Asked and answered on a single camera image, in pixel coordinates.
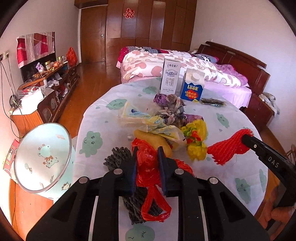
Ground yellow sponge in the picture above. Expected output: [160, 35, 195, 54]
[134, 130, 173, 158]

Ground white box on cabinet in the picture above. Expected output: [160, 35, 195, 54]
[21, 88, 44, 111]

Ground white tall milk carton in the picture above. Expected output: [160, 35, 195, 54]
[159, 58, 181, 95]

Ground dark snack packet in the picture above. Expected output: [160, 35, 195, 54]
[201, 98, 226, 107]

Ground right hand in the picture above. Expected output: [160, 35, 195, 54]
[262, 186, 295, 240]

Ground red double happiness sticker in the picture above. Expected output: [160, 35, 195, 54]
[123, 8, 135, 19]

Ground red plastic bag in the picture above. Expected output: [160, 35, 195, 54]
[131, 138, 195, 222]

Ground dark wooden bed frame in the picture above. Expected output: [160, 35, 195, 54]
[197, 41, 274, 132]

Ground wooden TV cabinet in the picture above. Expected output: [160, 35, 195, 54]
[10, 63, 80, 138]

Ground pink heart-print duvet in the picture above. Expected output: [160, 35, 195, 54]
[116, 46, 248, 88]

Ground television with patchwork cloth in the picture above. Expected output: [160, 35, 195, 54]
[16, 32, 56, 82]

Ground wooden wardrobe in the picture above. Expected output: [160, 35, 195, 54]
[74, 0, 197, 65]

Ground orange-red hanging bag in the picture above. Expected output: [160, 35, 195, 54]
[66, 47, 78, 67]

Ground purple wrapper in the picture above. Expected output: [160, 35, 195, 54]
[154, 94, 203, 128]

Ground wooden door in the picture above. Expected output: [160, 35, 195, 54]
[80, 5, 107, 63]

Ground orange-red foam fruit net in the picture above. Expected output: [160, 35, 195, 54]
[207, 128, 253, 166]

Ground white red paper bag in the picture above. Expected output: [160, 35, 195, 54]
[3, 139, 20, 182]

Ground black foam fruit net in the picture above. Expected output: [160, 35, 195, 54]
[95, 147, 164, 227]

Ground blue Look milk carton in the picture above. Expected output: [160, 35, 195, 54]
[180, 69, 205, 103]

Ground mint green trash bin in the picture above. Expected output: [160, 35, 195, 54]
[14, 123, 75, 202]

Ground wall power socket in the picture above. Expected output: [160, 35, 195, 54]
[0, 51, 10, 61]

